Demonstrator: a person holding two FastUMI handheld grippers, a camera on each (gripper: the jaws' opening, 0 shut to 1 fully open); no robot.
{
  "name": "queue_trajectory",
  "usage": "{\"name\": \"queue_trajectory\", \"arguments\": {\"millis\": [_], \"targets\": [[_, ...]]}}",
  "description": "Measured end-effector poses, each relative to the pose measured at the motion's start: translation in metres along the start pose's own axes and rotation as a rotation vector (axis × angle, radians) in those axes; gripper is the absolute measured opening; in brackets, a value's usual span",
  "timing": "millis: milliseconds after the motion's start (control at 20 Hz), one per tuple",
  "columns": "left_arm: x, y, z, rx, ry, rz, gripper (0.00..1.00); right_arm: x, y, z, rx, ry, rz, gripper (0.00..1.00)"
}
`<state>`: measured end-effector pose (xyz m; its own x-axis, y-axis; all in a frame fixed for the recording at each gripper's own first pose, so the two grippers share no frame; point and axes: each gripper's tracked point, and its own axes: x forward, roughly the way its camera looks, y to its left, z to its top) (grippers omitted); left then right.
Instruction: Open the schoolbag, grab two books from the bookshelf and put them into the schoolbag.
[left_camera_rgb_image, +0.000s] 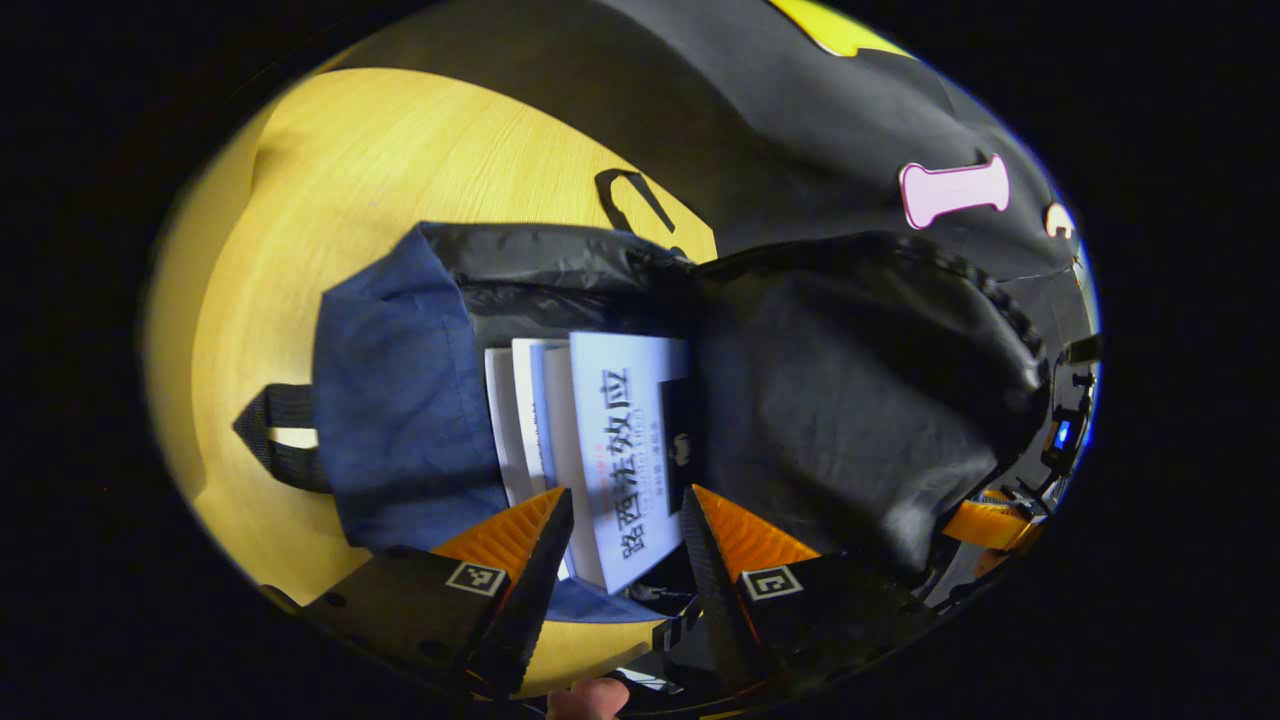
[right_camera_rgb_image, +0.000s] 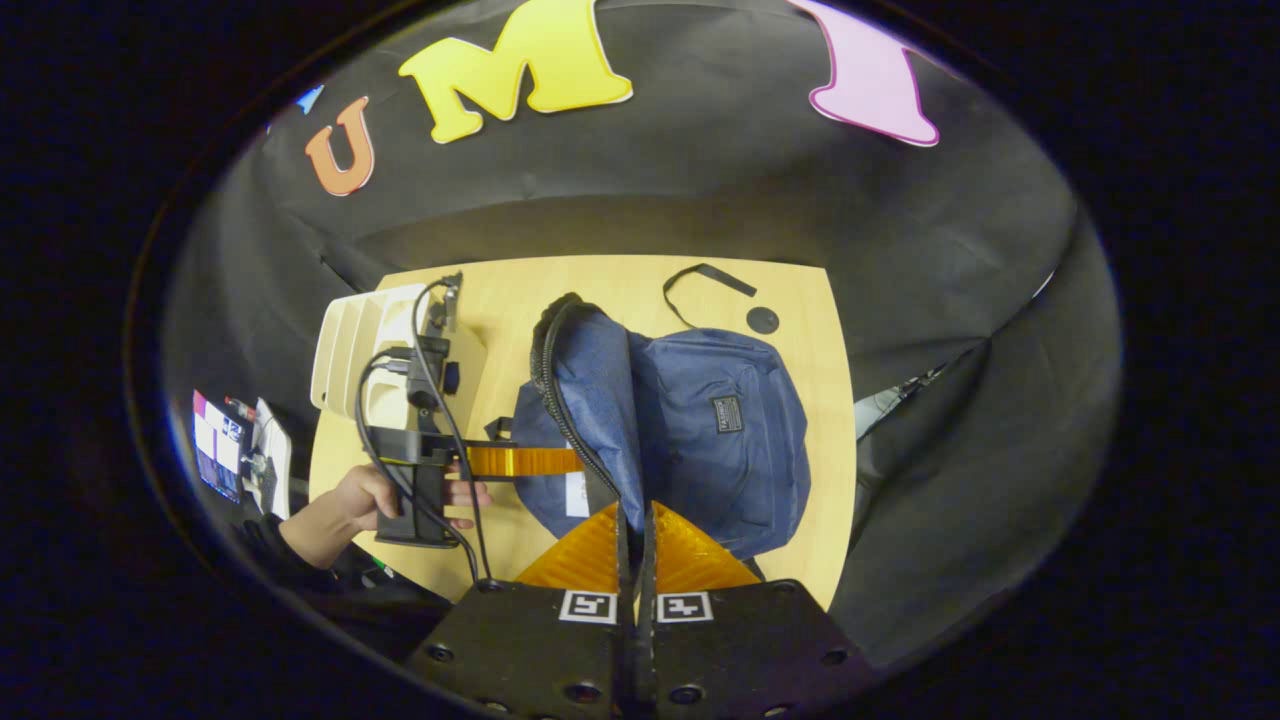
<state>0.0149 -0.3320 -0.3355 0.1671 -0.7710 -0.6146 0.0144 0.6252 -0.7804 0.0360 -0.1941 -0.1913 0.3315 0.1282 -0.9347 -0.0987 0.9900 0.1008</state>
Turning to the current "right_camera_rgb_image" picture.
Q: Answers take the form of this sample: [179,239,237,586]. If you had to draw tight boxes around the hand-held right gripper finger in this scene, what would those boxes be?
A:
[640,500,876,720]
[405,500,636,720]

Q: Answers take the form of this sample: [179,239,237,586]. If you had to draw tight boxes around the black backdrop cloth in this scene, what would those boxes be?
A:
[160,0,1126,666]

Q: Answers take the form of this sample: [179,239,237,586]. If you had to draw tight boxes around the black cable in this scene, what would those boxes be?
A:
[355,280,501,586]

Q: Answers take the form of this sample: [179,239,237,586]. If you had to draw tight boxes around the black strap loop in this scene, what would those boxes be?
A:
[663,263,758,329]

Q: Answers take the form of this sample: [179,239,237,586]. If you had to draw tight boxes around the blue schoolbag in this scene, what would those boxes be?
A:
[510,292,811,561]

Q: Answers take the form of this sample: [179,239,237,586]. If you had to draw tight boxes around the computer monitor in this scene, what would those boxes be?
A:
[192,390,246,501]

